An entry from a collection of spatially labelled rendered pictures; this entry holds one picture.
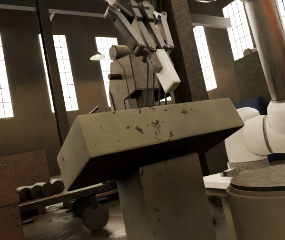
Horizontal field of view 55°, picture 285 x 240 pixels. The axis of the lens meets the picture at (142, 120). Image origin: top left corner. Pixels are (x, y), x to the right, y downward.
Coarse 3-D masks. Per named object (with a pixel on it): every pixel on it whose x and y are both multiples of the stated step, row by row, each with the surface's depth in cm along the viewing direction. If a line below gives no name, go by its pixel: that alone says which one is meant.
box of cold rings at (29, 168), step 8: (32, 152) 332; (40, 152) 338; (0, 160) 311; (8, 160) 316; (16, 160) 320; (24, 160) 325; (32, 160) 331; (40, 160) 336; (16, 168) 319; (24, 168) 324; (32, 168) 329; (40, 168) 334; (16, 176) 317; (24, 176) 322; (32, 176) 327; (40, 176) 332; (48, 176) 338; (16, 184) 316; (24, 184) 321; (32, 184) 326; (40, 208) 327
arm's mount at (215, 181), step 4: (208, 176) 125; (212, 176) 124; (216, 176) 122; (204, 180) 114; (208, 180) 113; (212, 180) 111; (216, 180) 110; (220, 180) 108; (224, 180) 107; (228, 180) 106; (208, 184) 110; (212, 184) 108; (216, 184) 106; (220, 184) 104; (224, 184) 103; (228, 184) 101; (220, 188) 105; (224, 188) 103
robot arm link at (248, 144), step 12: (252, 108) 114; (252, 120) 109; (240, 132) 110; (252, 132) 107; (228, 144) 114; (240, 144) 110; (252, 144) 107; (264, 144) 105; (228, 156) 116; (240, 156) 110; (252, 156) 108; (264, 156) 110
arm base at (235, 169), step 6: (246, 162) 109; (252, 162) 108; (258, 162) 108; (264, 162) 109; (234, 168) 112; (240, 168) 110; (246, 168) 109; (252, 168) 108; (258, 168) 108; (222, 174) 118; (228, 174) 110; (234, 174) 110
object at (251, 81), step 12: (240, 60) 397; (252, 60) 381; (240, 72) 399; (252, 72) 384; (240, 84) 402; (252, 84) 386; (264, 84) 371; (240, 96) 404; (252, 96) 388; (264, 96) 373; (264, 108) 375; (276, 156) 369
